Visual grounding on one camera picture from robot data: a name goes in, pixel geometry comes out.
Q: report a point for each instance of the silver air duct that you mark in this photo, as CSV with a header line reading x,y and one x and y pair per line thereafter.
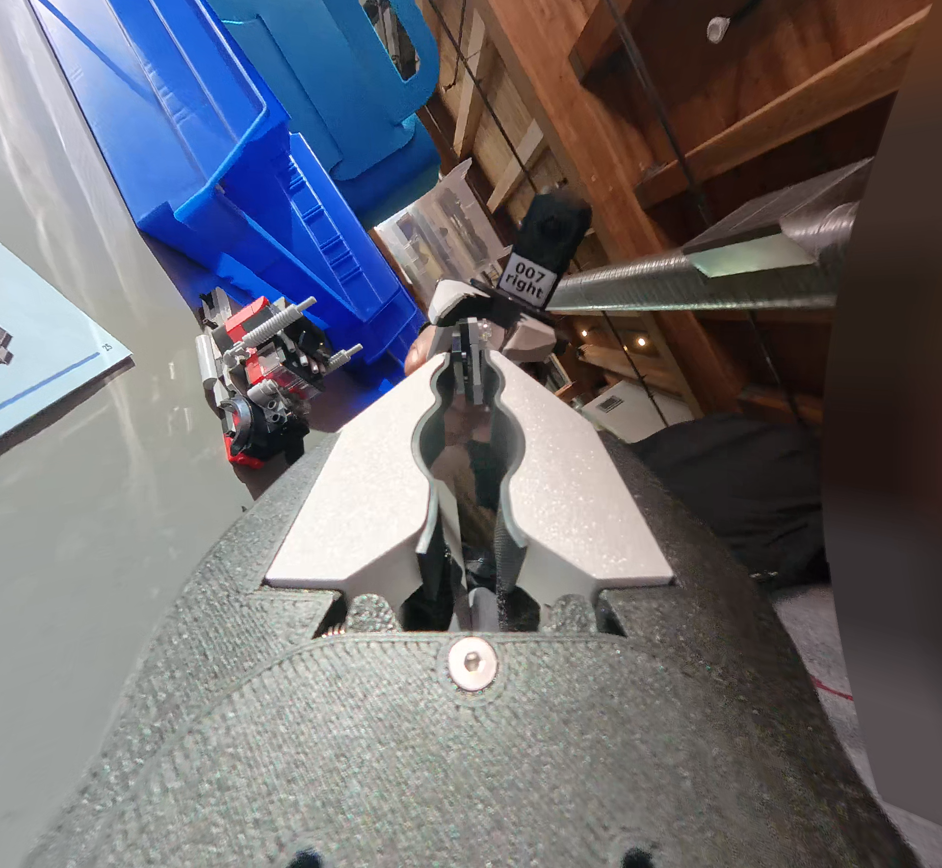
x,y
662,287

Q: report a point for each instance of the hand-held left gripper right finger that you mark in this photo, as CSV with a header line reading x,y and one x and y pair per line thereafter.
x,y
589,515

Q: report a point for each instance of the small grey brick assembly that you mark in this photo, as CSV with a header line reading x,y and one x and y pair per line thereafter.
x,y
467,360

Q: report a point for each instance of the blue felt bag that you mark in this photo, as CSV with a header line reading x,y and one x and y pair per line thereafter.
x,y
309,37

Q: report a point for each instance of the blue brick instruction booklet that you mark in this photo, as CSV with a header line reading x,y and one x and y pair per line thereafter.
x,y
44,353

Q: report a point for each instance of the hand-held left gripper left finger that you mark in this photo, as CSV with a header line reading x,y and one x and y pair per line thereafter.
x,y
346,515

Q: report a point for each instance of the clear plastic container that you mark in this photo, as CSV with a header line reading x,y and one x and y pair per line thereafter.
x,y
434,235

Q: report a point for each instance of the person's right hand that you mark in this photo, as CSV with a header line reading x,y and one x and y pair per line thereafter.
x,y
421,354

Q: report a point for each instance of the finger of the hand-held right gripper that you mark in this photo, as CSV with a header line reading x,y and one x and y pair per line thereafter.
x,y
533,338
449,298

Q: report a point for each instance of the blue plastic bin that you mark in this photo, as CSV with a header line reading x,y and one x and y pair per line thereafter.
x,y
184,110

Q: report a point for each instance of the red black brick model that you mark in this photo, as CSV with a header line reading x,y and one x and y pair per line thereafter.
x,y
265,375

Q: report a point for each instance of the white sprinkler head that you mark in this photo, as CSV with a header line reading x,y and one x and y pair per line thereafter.
x,y
717,28

